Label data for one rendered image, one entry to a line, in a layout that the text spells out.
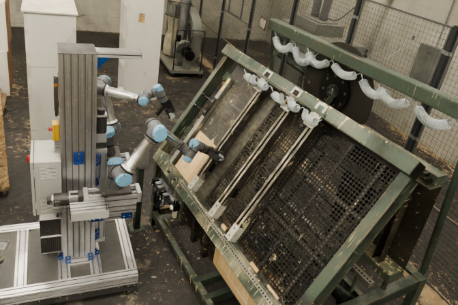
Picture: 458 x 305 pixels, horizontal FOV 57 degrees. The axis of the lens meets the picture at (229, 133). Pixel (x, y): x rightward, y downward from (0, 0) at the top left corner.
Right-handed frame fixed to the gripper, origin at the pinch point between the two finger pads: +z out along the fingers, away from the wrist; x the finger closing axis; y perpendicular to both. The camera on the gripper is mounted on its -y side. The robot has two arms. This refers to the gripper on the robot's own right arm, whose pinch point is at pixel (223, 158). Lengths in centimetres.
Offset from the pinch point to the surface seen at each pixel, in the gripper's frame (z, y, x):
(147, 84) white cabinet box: 113, 395, 36
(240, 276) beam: -2, -86, 47
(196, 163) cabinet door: 0.5, 26.0, 20.2
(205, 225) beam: -2, -31, 46
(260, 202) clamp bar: -2, -61, 1
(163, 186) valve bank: -6, 38, 57
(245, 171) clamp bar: -4.4, -33.0, -6.7
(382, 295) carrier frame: 77, -134, 3
